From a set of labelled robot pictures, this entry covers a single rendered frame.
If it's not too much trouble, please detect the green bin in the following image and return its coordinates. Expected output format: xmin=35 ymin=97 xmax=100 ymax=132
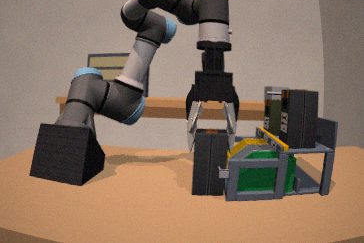
xmin=237 ymin=151 xmax=297 ymax=193

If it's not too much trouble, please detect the yellow open bin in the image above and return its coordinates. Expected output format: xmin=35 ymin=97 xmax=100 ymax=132
xmin=227 ymin=139 xmax=268 ymax=163

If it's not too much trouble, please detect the orange curved bar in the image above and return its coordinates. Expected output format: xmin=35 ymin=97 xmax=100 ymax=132
xmin=259 ymin=127 xmax=289 ymax=151

